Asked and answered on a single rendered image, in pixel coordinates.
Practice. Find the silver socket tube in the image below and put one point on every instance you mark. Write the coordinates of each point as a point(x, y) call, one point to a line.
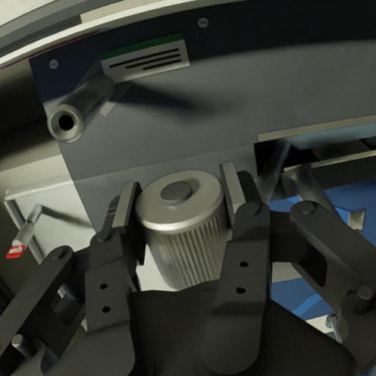
point(85, 99)

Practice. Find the silver knurled safety pin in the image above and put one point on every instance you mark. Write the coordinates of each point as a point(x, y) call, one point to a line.
point(182, 217)

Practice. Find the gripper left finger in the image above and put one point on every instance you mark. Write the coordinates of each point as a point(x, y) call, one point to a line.
point(107, 293)

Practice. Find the grey blue panel body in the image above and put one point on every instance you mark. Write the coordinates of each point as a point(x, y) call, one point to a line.
point(205, 117)

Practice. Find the silver pin with red tag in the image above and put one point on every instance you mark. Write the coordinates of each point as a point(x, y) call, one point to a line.
point(28, 227)

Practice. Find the grey metal bracket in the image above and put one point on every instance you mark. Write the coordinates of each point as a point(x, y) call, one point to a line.
point(302, 182)

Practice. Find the white label with green stripe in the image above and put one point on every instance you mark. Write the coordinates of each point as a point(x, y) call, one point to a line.
point(146, 58)

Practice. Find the light grey frame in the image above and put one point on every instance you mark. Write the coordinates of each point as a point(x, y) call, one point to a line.
point(35, 189)

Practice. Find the grey round screw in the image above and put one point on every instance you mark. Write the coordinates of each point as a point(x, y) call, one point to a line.
point(203, 22)
point(53, 63)

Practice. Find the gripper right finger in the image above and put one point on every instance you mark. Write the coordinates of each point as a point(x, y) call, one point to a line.
point(243, 282)

